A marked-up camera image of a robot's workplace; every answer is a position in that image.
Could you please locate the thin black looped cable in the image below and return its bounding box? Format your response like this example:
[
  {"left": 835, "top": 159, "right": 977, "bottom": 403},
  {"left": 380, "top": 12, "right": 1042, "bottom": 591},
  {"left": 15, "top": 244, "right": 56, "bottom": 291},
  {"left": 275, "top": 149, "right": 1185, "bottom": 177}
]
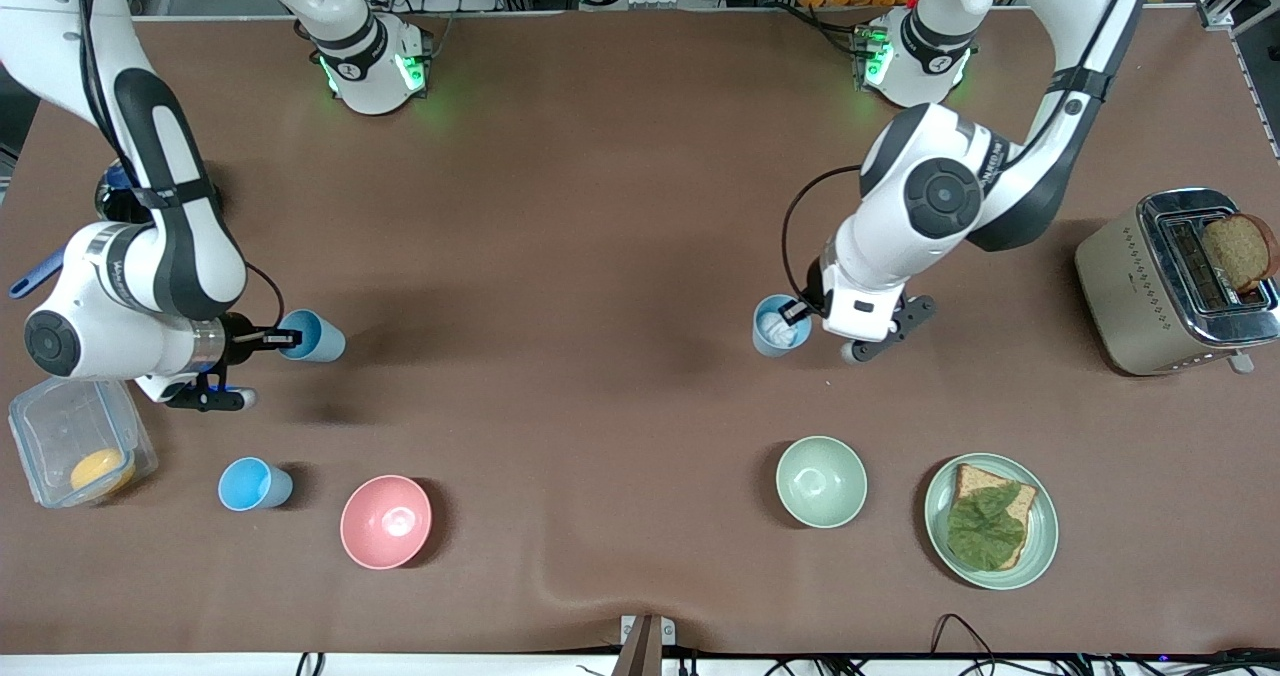
[{"left": 930, "top": 613, "right": 1001, "bottom": 662}]

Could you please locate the pink bowl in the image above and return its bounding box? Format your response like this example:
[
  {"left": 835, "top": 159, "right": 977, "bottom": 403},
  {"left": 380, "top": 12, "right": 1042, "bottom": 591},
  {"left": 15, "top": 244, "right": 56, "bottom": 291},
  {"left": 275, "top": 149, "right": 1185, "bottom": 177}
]
[{"left": 340, "top": 474, "right": 433, "bottom": 570}]

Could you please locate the orange round fruit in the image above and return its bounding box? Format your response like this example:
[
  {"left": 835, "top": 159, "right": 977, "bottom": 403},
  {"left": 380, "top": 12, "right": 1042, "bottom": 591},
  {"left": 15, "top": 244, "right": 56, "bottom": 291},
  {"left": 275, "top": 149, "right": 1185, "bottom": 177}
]
[{"left": 70, "top": 448, "right": 136, "bottom": 494}]

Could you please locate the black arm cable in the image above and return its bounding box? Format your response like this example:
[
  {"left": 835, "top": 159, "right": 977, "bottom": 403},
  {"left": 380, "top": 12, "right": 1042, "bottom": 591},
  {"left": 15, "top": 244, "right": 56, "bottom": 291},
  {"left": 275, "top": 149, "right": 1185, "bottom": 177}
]
[
  {"left": 781, "top": 164, "right": 866, "bottom": 302},
  {"left": 243, "top": 261, "right": 287, "bottom": 332}
]

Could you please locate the clear plastic lidded container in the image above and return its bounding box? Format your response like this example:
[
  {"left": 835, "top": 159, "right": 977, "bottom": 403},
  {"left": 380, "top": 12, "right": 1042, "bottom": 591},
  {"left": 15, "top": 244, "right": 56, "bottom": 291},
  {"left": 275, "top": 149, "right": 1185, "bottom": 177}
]
[{"left": 8, "top": 374, "right": 159, "bottom": 509}]

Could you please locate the pale green bowl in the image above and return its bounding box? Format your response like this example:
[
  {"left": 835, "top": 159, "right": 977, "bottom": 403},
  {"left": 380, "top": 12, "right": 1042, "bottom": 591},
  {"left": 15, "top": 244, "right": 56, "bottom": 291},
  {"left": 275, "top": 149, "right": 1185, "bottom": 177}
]
[{"left": 776, "top": 436, "right": 869, "bottom": 530}]

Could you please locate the brown toast slice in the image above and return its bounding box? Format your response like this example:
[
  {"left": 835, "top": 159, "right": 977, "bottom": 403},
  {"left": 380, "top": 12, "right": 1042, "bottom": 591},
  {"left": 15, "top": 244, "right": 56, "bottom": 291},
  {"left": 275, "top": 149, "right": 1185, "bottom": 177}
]
[{"left": 1200, "top": 213, "right": 1279, "bottom": 295}]

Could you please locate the green lettuce leaf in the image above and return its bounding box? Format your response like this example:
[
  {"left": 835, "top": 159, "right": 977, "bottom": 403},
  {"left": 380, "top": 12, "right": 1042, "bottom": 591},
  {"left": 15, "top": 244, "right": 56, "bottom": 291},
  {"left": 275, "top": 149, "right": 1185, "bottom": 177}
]
[{"left": 946, "top": 483, "right": 1027, "bottom": 569}]

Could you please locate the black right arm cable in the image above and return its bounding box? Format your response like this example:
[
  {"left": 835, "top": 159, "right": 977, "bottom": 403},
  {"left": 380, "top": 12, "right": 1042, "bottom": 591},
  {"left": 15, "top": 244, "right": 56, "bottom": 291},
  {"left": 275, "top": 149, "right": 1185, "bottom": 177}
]
[{"left": 243, "top": 261, "right": 287, "bottom": 332}]

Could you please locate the light blue plastic cup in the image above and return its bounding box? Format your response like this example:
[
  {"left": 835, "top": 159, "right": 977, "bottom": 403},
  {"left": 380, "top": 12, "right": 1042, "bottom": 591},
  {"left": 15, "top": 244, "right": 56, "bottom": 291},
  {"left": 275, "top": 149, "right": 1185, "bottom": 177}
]
[
  {"left": 218, "top": 457, "right": 294, "bottom": 512},
  {"left": 752, "top": 294, "right": 814, "bottom": 359},
  {"left": 278, "top": 308, "right": 347, "bottom": 364}
]

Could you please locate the brown table mat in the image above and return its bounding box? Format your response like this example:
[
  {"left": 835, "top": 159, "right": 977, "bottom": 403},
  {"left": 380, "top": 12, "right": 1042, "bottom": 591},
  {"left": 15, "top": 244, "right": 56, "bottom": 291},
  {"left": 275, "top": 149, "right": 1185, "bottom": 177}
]
[{"left": 0, "top": 6, "right": 1280, "bottom": 657}]

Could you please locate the pale green plate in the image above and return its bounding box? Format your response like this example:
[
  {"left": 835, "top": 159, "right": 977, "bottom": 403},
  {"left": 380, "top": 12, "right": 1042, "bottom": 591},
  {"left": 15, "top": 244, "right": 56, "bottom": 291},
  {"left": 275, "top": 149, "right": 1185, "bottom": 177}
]
[{"left": 924, "top": 453, "right": 1059, "bottom": 591}]

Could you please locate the metal clamp bracket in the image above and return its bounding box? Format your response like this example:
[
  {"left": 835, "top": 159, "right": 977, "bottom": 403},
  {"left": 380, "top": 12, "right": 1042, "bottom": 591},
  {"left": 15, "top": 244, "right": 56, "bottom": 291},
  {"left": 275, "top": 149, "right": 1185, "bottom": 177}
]
[{"left": 620, "top": 614, "right": 676, "bottom": 676}]

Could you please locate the blue-handled dark pan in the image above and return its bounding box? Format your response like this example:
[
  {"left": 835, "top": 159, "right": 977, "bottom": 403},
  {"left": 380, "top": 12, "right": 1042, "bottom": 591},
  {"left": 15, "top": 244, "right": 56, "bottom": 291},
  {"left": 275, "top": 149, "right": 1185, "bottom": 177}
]
[{"left": 8, "top": 159, "right": 136, "bottom": 300}]

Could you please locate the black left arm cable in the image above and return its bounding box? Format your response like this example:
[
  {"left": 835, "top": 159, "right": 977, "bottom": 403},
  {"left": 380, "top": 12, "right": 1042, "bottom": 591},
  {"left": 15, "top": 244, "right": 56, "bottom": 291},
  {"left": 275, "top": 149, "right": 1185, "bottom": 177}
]
[{"left": 781, "top": 164, "right": 866, "bottom": 302}]

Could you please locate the brown bread slice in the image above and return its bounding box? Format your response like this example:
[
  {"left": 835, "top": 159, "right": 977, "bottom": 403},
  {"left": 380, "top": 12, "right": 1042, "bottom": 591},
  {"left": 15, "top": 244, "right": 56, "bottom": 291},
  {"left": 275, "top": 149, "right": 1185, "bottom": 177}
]
[{"left": 948, "top": 463, "right": 1039, "bottom": 572}]

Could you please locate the beige chrome toaster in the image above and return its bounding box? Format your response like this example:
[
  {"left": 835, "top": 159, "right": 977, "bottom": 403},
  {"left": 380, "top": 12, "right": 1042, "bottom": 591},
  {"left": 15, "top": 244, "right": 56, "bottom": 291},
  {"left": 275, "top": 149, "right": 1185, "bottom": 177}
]
[{"left": 1075, "top": 188, "right": 1280, "bottom": 377}]

